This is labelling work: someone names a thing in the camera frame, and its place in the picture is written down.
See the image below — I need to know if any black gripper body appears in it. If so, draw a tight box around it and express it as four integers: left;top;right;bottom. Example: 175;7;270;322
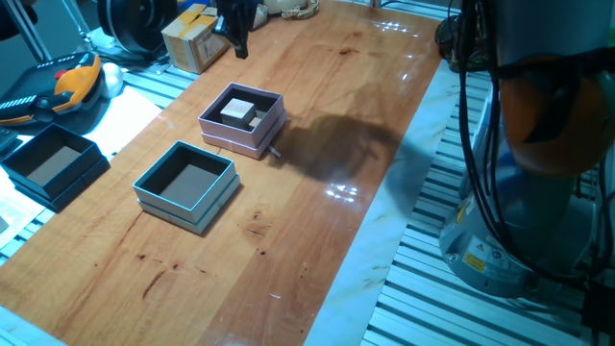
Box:
214;0;258;20

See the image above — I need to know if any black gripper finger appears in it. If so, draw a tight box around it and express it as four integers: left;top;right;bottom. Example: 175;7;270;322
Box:
211;13;237;48
233;12;254;60

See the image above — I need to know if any large wooden cube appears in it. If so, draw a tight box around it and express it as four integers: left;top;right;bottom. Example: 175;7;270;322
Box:
219;97;258;130

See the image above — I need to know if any dark sleeved forearm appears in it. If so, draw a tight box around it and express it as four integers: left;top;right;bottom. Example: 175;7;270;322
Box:
0;0;38;42

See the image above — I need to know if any brown cardboard box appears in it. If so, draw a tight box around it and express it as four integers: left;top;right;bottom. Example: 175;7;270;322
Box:
160;3;231;75

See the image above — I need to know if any pink gift box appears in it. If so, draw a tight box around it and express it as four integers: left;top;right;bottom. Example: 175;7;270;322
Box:
197;82;288;161

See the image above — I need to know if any white rounded object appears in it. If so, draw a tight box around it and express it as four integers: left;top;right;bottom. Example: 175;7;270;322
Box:
100;62;125;100

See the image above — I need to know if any teal edged gift box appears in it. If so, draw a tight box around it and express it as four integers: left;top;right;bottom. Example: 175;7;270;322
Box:
133;139;241;235

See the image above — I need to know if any black gift box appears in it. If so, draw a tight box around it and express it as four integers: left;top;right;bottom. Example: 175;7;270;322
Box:
0;123;111;213

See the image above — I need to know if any black round spool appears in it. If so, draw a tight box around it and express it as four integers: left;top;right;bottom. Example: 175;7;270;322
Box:
97;0;179;55

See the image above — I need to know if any white paper sheet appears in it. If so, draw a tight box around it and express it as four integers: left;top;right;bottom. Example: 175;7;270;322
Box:
0;86;163;251

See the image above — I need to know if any grey metal tripod leg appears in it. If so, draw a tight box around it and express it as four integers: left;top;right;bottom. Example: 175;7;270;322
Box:
4;0;52;63
60;0;95;44

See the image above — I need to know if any orange black teach pendant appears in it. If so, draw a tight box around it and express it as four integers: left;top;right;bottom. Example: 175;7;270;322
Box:
0;51;105;127

